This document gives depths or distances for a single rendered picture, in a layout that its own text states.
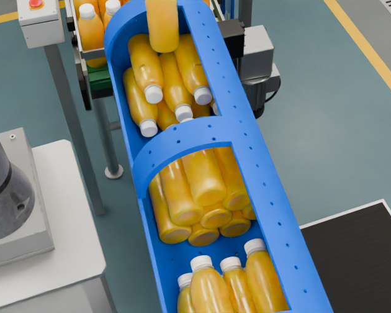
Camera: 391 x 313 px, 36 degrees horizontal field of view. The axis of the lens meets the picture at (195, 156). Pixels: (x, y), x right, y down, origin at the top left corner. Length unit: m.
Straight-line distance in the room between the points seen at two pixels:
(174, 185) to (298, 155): 1.52
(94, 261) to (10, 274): 0.15
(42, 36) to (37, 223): 0.72
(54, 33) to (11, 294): 0.80
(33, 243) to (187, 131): 0.34
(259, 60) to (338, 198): 0.90
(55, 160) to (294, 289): 0.54
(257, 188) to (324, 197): 1.49
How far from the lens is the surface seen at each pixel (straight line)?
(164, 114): 1.43
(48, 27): 1.65
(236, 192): 1.15
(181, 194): 1.17
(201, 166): 1.14
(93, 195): 2.38
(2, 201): 1.03
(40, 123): 2.87
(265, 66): 1.88
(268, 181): 1.10
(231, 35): 1.66
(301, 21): 3.27
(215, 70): 1.25
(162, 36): 1.33
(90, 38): 1.66
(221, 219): 1.22
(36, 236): 1.07
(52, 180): 1.20
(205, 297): 1.07
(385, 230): 2.34
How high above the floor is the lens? 2.10
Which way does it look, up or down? 53 degrees down
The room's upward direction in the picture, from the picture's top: 3 degrees counter-clockwise
